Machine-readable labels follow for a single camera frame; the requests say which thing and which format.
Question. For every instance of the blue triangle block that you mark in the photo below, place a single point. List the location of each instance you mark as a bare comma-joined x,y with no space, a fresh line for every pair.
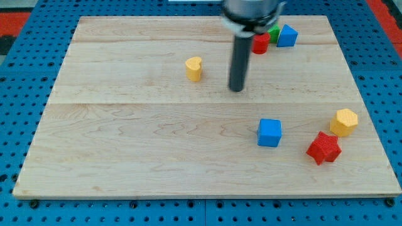
287,37

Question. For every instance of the yellow heart block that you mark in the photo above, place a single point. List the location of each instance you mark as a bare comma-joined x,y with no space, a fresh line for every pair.
193,67

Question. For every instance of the wooden board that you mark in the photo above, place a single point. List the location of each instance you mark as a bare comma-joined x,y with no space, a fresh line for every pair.
123,121

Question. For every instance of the green star block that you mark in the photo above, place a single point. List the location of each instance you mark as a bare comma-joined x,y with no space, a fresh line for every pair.
274,33

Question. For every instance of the red cylinder block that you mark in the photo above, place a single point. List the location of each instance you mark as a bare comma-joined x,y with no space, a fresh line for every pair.
260,43

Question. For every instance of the red star block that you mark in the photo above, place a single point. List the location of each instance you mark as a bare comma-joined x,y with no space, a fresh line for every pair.
324,148

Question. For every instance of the yellow hexagon block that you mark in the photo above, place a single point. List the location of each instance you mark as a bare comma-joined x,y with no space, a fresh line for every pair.
344,122

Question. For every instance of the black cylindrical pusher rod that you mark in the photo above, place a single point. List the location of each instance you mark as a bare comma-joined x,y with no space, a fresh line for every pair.
239,62

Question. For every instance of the blue cube block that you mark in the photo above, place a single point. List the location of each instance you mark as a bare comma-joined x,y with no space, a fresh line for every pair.
269,132

